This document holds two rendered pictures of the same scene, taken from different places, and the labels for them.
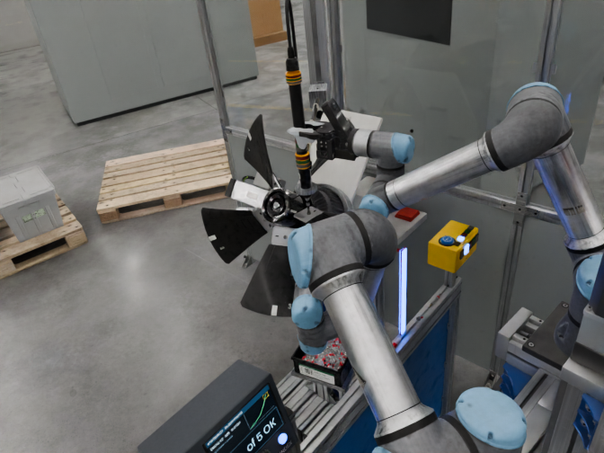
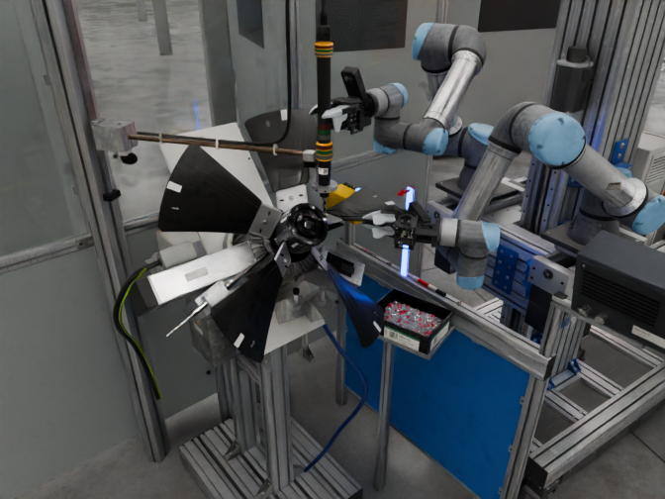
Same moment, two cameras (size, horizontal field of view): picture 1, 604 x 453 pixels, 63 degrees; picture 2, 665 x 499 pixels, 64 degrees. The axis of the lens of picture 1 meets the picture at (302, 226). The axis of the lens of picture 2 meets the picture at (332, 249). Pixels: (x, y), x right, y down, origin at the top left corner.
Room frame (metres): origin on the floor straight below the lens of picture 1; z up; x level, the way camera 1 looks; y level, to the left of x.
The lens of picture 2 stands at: (1.20, 1.29, 1.84)
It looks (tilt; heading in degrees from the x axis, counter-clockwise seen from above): 30 degrees down; 275
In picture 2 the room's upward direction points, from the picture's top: straight up
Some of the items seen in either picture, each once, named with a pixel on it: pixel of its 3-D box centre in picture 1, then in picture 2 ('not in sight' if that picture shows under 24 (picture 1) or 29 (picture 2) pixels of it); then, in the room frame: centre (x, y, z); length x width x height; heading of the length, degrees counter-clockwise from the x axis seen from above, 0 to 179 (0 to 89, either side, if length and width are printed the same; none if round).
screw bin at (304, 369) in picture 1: (331, 348); (409, 321); (1.09, -0.04, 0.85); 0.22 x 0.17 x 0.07; 149
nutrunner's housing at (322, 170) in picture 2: (299, 128); (324, 112); (1.35, -0.03, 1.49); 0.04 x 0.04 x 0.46
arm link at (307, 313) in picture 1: (307, 305); (477, 237); (0.94, 0.01, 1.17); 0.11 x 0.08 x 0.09; 172
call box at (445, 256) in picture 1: (452, 247); (350, 204); (1.30, -0.49, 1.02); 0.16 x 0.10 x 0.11; 135
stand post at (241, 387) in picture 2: not in sight; (237, 349); (1.68, -0.17, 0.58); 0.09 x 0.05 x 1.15; 45
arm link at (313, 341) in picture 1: (317, 330); (468, 264); (0.95, -0.01, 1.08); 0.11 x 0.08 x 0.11; 110
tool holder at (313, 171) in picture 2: (305, 174); (321, 170); (1.36, -0.03, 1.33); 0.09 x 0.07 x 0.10; 170
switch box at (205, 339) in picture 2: not in sight; (211, 326); (1.74, -0.10, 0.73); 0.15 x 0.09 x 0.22; 135
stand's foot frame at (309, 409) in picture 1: (336, 386); (267, 473); (1.59, -0.07, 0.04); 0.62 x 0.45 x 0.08; 135
